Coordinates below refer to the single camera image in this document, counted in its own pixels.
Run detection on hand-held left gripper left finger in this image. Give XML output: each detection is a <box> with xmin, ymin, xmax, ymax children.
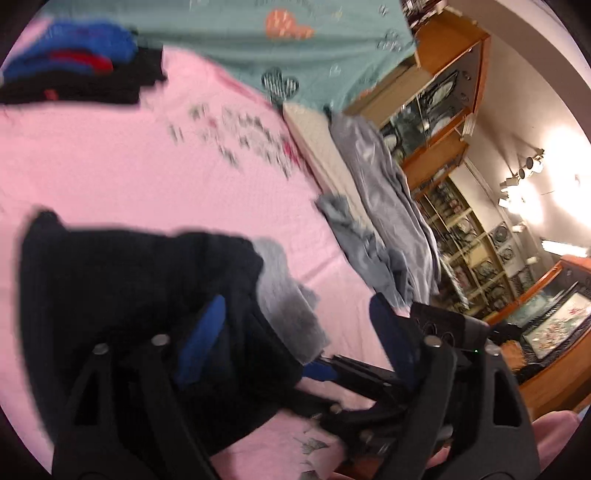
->
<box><xmin>51</xmin><ymin>294</ymin><xmax>228</xmax><ymax>480</ymax></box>

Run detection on teal heart pattern pillow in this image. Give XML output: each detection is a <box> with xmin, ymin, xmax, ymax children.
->
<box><xmin>44</xmin><ymin>0</ymin><xmax>416</xmax><ymax>112</ymax></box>

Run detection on display shelf with dishes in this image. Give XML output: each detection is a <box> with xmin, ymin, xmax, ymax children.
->
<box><xmin>416</xmin><ymin>173</ymin><xmax>546</xmax><ymax>324</ymax></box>

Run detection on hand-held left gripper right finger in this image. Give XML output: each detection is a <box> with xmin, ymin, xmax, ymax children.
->
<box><xmin>369</xmin><ymin>292</ymin><xmax>542</xmax><ymax>480</ymax></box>

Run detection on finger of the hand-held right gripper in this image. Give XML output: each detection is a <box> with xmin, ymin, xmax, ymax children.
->
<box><xmin>302</xmin><ymin>354</ymin><xmax>411</xmax><ymax>394</ymax></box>
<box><xmin>286</xmin><ymin>390</ymin><xmax>409</xmax><ymax>457</ymax></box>

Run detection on ceiling spotlight cluster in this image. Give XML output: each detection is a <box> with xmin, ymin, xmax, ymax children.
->
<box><xmin>498</xmin><ymin>148</ymin><xmax>546</xmax><ymax>208</ymax></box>

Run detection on person's right hand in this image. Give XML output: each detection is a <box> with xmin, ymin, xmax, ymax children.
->
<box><xmin>531</xmin><ymin>410</ymin><xmax>585</xmax><ymax>472</ymax></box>

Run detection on folded blue pants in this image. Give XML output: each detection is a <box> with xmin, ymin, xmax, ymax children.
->
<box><xmin>0</xmin><ymin>18</ymin><xmax>139</xmax><ymax>80</ymax></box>

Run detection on fluorescent tube lamp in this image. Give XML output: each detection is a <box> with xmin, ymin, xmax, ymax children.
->
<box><xmin>540</xmin><ymin>236</ymin><xmax>591</xmax><ymax>259</ymax></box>

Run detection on blue-grey crumpled garment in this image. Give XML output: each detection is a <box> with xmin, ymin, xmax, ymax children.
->
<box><xmin>318</xmin><ymin>193</ymin><xmax>411</xmax><ymax>310</ymax></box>

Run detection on cream folded blanket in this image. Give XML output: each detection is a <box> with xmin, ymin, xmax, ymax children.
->
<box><xmin>281</xmin><ymin>102</ymin><xmax>370</xmax><ymax>217</ymax></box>

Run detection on wooden sideboard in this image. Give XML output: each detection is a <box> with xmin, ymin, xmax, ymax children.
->
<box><xmin>485</xmin><ymin>256</ymin><xmax>591</xmax><ymax>416</ymax></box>

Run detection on wooden glass-door cabinet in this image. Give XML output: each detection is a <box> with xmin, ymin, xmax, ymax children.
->
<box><xmin>346</xmin><ymin>9</ymin><xmax>491</xmax><ymax>188</ymax></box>

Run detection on light grey velvet garment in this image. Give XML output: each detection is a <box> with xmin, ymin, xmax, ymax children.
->
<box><xmin>330</xmin><ymin>113</ymin><xmax>440</xmax><ymax>296</ymax></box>

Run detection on framed floral picture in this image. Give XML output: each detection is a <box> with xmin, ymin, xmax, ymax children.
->
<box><xmin>521</xmin><ymin>290</ymin><xmax>591</xmax><ymax>361</ymax></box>

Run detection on folded black pants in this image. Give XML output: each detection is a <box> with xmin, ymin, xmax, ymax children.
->
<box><xmin>0</xmin><ymin>46</ymin><xmax>168</xmax><ymax>108</ymax></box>

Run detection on navy pants with bear print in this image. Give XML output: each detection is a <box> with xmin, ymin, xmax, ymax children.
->
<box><xmin>18</xmin><ymin>210</ymin><xmax>331</xmax><ymax>462</ymax></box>

